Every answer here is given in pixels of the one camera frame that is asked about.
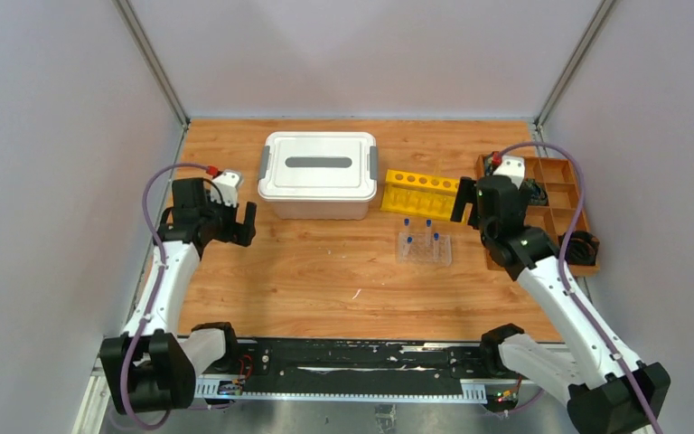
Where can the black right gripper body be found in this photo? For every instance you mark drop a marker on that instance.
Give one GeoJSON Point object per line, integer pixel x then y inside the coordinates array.
{"type": "Point", "coordinates": [485, 232]}

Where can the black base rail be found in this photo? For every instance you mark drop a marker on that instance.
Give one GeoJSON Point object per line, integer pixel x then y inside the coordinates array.
{"type": "Point", "coordinates": [350, 370]}

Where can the blue floral rolled tie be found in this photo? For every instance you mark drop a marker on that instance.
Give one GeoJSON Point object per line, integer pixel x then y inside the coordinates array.
{"type": "Point", "coordinates": [488, 164]}

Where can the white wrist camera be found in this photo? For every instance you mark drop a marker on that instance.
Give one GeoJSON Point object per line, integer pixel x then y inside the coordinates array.
{"type": "Point", "coordinates": [224, 186]}
{"type": "Point", "coordinates": [512, 167]}

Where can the black rolled belt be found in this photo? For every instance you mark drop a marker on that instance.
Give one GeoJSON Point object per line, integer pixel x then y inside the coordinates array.
{"type": "Point", "coordinates": [582, 249]}

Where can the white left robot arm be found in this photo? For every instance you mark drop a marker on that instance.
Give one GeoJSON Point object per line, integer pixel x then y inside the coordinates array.
{"type": "Point", "coordinates": [149, 368]}

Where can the yellow test tube rack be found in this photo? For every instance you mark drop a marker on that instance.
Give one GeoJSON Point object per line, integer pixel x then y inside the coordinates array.
{"type": "Point", "coordinates": [428, 196]}

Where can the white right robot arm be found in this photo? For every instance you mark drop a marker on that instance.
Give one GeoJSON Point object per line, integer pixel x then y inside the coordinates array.
{"type": "Point", "coordinates": [604, 385]}

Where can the green floral rolled tie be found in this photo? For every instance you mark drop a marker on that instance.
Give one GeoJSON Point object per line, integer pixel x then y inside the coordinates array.
{"type": "Point", "coordinates": [538, 193]}

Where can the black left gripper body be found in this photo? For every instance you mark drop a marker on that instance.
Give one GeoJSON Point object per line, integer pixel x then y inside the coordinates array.
{"type": "Point", "coordinates": [227, 221]}

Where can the wooden compartment organizer tray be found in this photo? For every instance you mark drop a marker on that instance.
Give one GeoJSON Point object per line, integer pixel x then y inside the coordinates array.
{"type": "Point", "coordinates": [560, 182]}

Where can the pink plastic bin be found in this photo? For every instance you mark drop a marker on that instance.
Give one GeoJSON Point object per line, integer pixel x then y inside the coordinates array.
{"type": "Point", "coordinates": [319, 210]}

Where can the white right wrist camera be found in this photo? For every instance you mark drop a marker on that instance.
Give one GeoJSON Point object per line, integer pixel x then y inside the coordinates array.
{"type": "Point", "coordinates": [512, 167]}

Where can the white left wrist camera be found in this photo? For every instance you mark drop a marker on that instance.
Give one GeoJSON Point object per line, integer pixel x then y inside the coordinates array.
{"type": "Point", "coordinates": [224, 186]}

